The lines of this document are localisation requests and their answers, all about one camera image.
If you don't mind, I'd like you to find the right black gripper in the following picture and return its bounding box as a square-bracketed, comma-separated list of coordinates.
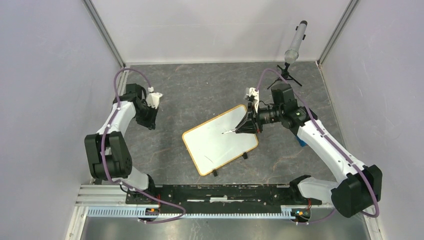
[235, 101, 283, 134]

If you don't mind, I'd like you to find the white black marker pen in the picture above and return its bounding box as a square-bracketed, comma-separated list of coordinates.
[221, 129, 236, 135]

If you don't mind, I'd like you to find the yellow framed whiteboard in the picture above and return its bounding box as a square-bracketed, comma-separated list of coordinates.
[182, 104, 259, 176]

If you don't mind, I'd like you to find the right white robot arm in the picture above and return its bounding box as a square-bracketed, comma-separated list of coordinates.
[232, 83, 383, 218]

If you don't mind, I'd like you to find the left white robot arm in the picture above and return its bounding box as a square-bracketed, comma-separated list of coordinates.
[84, 83, 163, 204]

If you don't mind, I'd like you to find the blue red whiteboard eraser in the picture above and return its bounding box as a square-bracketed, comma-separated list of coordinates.
[296, 136, 308, 147]

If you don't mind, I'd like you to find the black microphone tripod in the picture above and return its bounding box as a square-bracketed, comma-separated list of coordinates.
[266, 63, 303, 90]

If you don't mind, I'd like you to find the silver microphone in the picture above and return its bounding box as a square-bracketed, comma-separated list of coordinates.
[284, 20, 308, 64]

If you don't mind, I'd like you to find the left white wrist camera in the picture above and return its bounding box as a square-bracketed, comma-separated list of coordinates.
[145, 87, 163, 109]

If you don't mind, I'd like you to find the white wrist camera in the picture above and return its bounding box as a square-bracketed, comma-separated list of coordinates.
[244, 87, 259, 103]
[145, 87, 163, 109]

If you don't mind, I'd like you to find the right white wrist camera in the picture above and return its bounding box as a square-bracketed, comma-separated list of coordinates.
[244, 87, 259, 103]

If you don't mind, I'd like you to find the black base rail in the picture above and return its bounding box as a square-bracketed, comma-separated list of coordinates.
[121, 184, 322, 215]

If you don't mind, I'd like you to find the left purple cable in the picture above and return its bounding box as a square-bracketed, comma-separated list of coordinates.
[100, 67, 187, 225]

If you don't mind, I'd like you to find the purple cable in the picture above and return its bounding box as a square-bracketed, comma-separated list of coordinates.
[255, 68, 381, 226]
[100, 67, 187, 225]

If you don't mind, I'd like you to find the grey slotted cable duct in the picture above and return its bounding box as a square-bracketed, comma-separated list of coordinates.
[87, 206, 295, 220]

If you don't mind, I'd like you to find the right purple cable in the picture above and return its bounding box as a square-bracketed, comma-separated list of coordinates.
[255, 68, 381, 226]

